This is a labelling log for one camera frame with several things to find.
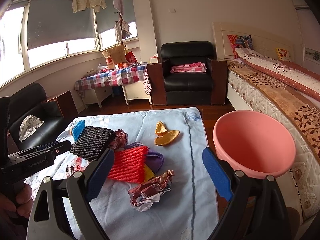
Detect dark red wrapper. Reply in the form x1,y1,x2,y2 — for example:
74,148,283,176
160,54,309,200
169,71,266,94
109,129,128,150

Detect red foam net sleeve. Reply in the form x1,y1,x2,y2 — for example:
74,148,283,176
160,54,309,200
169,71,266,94
107,146,149,184

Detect maroon paper wrapper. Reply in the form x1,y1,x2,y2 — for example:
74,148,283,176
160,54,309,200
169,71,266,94
128,170,175,212

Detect yellow plastic bag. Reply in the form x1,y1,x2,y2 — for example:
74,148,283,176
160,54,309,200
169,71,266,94
144,165,155,182

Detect orange peel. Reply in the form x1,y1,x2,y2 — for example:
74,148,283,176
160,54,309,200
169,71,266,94
154,121,180,146

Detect person's left hand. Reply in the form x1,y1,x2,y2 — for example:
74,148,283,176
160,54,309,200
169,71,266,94
1,184,34,218

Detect black leather sofa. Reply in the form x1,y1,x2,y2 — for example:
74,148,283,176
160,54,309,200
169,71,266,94
8,83,78,150

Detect white cloth on sofa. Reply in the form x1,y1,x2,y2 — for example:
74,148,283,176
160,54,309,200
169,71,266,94
19,115,44,142

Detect checkered table cloth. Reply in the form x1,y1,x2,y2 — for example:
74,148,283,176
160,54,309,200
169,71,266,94
74,64,152,95

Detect pink plastic bin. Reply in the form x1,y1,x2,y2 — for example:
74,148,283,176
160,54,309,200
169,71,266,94
213,110,296,179

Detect white desk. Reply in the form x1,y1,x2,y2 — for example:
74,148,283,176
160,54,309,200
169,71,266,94
81,81,152,108

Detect brown paper shopping bag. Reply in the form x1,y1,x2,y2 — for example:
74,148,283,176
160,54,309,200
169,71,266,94
101,45,126,70

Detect red gift bag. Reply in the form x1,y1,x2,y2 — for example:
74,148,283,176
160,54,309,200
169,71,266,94
125,51,138,64

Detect black leather armchair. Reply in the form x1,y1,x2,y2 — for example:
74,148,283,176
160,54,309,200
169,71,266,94
146,41,228,105

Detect light blue table cloth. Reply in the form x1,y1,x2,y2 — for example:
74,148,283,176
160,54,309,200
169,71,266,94
24,106,220,240

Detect tissue box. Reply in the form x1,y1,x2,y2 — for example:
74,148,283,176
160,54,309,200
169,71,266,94
150,53,159,64

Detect coat rack with clothes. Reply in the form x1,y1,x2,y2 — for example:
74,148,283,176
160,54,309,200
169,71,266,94
113,0,131,44

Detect grey roller blind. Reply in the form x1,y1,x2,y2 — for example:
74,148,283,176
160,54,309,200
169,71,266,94
27,0,95,50

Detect rolled white red quilt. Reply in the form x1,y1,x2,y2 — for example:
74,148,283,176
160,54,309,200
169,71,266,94
235,48,319,101

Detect bed with patterned cover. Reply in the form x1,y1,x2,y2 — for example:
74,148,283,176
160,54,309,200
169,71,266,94
213,22,319,226

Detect pink folded blanket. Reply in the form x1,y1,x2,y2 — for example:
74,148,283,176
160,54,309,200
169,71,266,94
170,62,207,73

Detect yellow small cushion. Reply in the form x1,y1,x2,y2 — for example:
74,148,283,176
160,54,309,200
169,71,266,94
276,48,292,62

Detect colourful pillow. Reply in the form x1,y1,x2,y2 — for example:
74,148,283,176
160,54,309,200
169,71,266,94
227,34,254,59

